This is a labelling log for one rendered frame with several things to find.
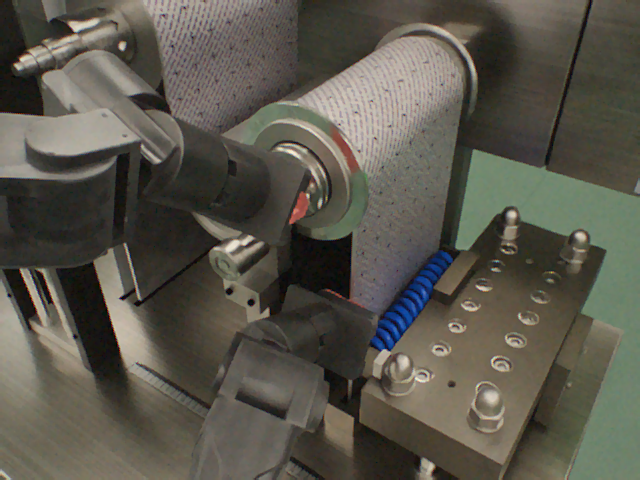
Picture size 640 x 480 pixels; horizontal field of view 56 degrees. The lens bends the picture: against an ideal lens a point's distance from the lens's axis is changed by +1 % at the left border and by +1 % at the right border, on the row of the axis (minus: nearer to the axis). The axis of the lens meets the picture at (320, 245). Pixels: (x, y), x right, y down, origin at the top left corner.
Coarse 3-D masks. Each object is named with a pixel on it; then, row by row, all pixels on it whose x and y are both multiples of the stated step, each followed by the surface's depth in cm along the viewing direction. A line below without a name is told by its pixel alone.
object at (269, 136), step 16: (272, 128) 57; (288, 128) 55; (304, 128) 54; (256, 144) 59; (272, 144) 58; (304, 144) 55; (320, 144) 54; (336, 160) 54; (336, 176) 55; (336, 192) 56; (336, 208) 57; (304, 224) 61; (320, 224) 60
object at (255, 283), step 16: (240, 240) 60; (256, 240) 61; (288, 240) 63; (256, 256) 60; (272, 256) 63; (288, 256) 64; (256, 272) 64; (272, 272) 64; (288, 272) 66; (224, 288) 65; (240, 288) 63; (256, 288) 62; (272, 288) 64; (240, 304) 65; (256, 304) 63; (272, 304) 67
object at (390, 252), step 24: (432, 168) 71; (408, 192) 67; (432, 192) 74; (384, 216) 64; (408, 216) 70; (432, 216) 78; (360, 240) 60; (384, 240) 66; (408, 240) 73; (432, 240) 81; (360, 264) 63; (384, 264) 69; (408, 264) 76; (360, 288) 65; (384, 288) 72; (384, 312) 75
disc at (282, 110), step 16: (256, 112) 58; (272, 112) 56; (288, 112) 55; (304, 112) 54; (320, 112) 53; (256, 128) 59; (320, 128) 54; (336, 128) 53; (336, 144) 54; (352, 144) 53; (352, 160) 54; (352, 176) 55; (352, 192) 56; (368, 192) 55; (352, 208) 57; (336, 224) 59; (352, 224) 58
